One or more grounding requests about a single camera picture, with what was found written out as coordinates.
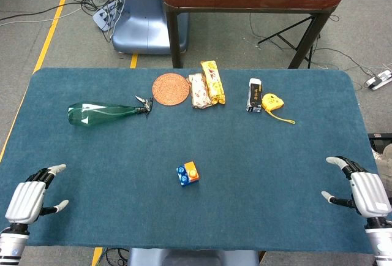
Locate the yellow tape measure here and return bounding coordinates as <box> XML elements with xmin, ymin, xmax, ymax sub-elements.
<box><xmin>261</xmin><ymin>93</ymin><xmax>296</xmax><ymax>125</ymax></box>

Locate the orange plastic toy brick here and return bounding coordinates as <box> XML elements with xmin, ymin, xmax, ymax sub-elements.
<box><xmin>184</xmin><ymin>161</ymin><xmax>200</xmax><ymax>183</ymax></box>

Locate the round woven brown coaster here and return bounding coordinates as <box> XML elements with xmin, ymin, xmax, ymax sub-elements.
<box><xmin>152</xmin><ymin>73</ymin><xmax>191</xmax><ymax>107</ymax></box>

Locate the blue felt table cover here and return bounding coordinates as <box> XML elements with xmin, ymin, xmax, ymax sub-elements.
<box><xmin>0</xmin><ymin>67</ymin><xmax>385</xmax><ymax>254</ymax></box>

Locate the white power strip with plugs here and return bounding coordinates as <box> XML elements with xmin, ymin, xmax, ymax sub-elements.
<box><xmin>92</xmin><ymin>0</ymin><xmax>123</xmax><ymax>32</ymax></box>

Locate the yellow snack package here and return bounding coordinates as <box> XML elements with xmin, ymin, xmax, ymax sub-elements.
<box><xmin>200</xmin><ymin>60</ymin><xmax>227</xmax><ymax>106</ymax></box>

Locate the grey brown cloth bag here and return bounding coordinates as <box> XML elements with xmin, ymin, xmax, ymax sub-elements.
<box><xmin>372</xmin><ymin>143</ymin><xmax>392</xmax><ymax>187</ymax></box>

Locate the white snack package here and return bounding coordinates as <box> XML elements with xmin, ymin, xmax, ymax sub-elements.
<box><xmin>187</xmin><ymin>73</ymin><xmax>213</xmax><ymax>110</ymax></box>

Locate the blue grey machine base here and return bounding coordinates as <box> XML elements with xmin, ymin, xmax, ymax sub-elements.
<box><xmin>111</xmin><ymin>0</ymin><xmax>189</xmax><ymax>55</ymax></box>

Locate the black box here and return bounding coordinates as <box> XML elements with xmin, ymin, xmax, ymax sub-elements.
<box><xmin>368</xmin><ymin>132</ymin><xmax>392</xmax><ymax>156</ymax></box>

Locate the blue grey robot chassis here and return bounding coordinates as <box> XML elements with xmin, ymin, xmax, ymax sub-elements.
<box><xmin>127</xmin><ymin>248</ymin><xmax>260</xmax><ymax>266</ymax></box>

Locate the long black floor cable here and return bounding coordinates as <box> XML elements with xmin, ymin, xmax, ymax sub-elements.
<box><xmin>0</xmin><ymin>1</ymin><xmax>85</xmax><ymax>23</ymax></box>

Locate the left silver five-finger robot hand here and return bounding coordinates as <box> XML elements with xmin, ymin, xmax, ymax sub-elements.
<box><xmin>4</xmin><ymin>164</ymin><xmax>70</xmax><ymax>226</ymax></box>

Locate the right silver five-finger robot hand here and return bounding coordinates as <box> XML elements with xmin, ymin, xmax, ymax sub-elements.
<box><xmin>320</xmin><ymin>156</ymin><xmax>392</xmax><ymax>219</ymax></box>

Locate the black and white carton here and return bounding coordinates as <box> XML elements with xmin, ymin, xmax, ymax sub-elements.
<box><xmin>246</xmin><ymin>78</ymin><xmax>264</xmax><ymax>113</ymax></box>

